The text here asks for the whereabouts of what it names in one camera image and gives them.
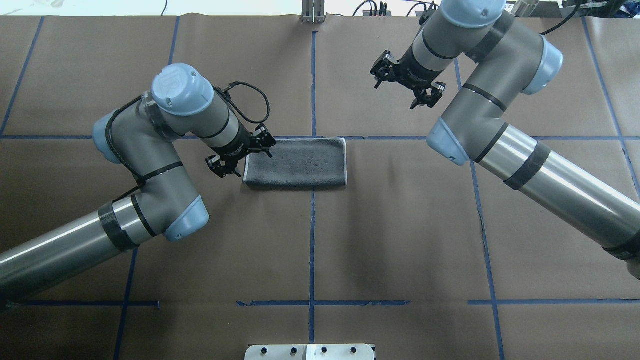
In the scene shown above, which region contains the aluminium frame post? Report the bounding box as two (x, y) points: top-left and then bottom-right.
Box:
(301, 0), (327, 24)

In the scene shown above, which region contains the pink towel white edge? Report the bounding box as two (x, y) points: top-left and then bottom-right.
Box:
(242, 137), (348, 189)

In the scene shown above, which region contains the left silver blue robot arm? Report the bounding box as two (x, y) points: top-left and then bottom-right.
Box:
(0, 63), (277, 312)

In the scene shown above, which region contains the metal cup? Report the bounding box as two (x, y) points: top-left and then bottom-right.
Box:
(511, 0), (540, 18)

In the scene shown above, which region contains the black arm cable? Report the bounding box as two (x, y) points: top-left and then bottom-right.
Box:
(214, 81), (271, 125)

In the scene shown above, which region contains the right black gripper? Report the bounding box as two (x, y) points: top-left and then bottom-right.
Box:
(370, 50), (447, 110)

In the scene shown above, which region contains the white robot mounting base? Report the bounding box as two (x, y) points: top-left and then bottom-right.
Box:
(244, 343), (377, 360)

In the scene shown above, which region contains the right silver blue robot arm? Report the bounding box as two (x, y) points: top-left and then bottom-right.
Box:
(370, 0), (640, 278)

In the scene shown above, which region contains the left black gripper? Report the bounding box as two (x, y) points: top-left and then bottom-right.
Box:
(206, 125), (277, 178)

